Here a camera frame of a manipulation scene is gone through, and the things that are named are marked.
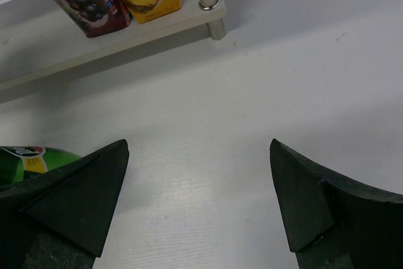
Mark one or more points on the white two-tier wooden shelf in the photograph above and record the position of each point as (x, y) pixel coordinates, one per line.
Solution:
(38, 39)

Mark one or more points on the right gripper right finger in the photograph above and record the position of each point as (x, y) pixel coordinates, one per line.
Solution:
(331, 220)

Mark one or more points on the green glass bottle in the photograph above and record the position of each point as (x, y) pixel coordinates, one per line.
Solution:
(19, 163)

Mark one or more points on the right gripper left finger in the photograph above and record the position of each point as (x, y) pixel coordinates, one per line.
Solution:
(61, 219)

